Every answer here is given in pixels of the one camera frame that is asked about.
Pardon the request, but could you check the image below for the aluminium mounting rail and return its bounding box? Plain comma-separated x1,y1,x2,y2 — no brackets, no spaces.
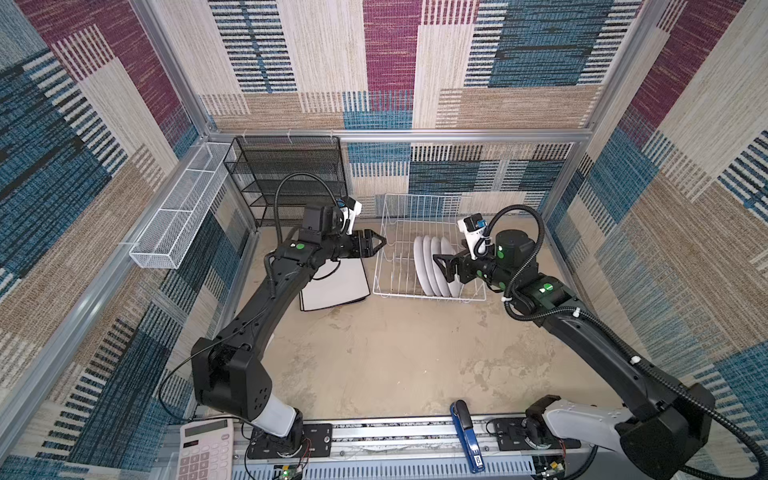
161,413,667,480

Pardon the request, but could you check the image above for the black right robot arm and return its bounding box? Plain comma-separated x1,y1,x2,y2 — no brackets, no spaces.
426,228,714,479

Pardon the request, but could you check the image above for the white round plate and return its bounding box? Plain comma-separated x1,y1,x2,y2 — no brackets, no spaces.
413,236,434,297
431,236,452,298
441,237,462,298
422,235,442,297

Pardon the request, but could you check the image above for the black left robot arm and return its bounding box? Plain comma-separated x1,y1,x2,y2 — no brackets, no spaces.
191,197,386,443

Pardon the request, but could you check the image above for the pink calculator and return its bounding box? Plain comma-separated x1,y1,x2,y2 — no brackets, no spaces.
176,418,234,480

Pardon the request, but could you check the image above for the blue stapler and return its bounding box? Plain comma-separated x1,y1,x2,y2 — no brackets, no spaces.
450,400,485,474

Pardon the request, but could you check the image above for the black corrugated right cable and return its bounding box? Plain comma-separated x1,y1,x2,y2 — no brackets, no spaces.
483,203,768,480

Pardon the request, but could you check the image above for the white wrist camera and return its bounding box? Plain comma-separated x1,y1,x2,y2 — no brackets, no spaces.
338,196,362,235
457,213,489,260

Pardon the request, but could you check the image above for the white wire dish rack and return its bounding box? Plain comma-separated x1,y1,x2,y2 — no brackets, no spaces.
374,194,486,303

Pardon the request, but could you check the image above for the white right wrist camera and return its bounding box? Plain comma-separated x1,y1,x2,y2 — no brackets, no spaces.
457,213,489,260

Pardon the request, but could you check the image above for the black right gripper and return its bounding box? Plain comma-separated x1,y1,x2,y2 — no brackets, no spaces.
432,238,515,292

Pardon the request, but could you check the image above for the white mesh wall basket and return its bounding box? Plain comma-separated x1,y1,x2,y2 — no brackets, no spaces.
130,142,230,270

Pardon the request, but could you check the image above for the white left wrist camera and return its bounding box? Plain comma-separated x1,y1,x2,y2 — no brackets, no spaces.
338,196,362,235

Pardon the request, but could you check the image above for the black mesh shelf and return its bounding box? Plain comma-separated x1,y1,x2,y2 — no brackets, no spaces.
224,136,348,227

